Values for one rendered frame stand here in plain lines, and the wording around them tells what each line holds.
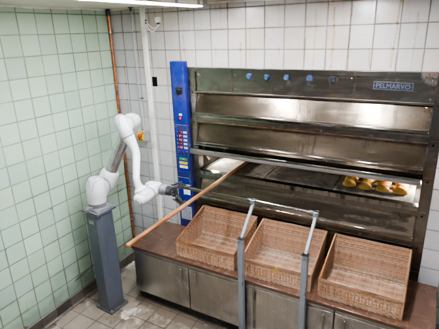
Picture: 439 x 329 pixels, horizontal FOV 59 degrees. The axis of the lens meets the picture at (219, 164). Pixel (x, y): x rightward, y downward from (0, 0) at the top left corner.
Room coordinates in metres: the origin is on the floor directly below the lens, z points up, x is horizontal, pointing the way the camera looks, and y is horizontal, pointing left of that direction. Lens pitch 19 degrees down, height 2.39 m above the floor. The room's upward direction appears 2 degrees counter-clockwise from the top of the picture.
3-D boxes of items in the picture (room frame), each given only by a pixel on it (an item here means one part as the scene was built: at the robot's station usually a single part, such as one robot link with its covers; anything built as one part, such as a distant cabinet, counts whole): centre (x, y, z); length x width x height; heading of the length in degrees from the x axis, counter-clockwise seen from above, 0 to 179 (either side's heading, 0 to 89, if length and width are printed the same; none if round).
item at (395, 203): (2.90, -0.61, 1.16); 1.80 x 0.06 x 0.04; 61
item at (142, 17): (3.55, 0.62, 1.45); 0.05 x 0.02 x 2.30; 61
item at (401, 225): (2.88, -0.60, 1.02); 1.79 x 0.11 x 0.19; 61
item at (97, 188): (2.98, 1.03, 1.17); 0.18 x 0.16 x 0.22; 169
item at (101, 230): (2.97, 1.04, 0.50); 0.21 x 0.21 x 1.00; 57
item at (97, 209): (2.95, 1.05, 1.03); 0.22 x 0.18 x 0.06; 147
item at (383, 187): (2.98, -1.32, 1.21); 0.61 x 0.48 x 0.06; 151
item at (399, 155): (2.88, -0.60, 1.54); 1.79 x 0.11 x 0.19; 61
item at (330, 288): (2.34, -1.02, 0.72); 0.56 x 0.49 x 0.28; 61
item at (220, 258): (2.93, 0.04, 0.72); 0.56 x 0.49 x 0.28; 61
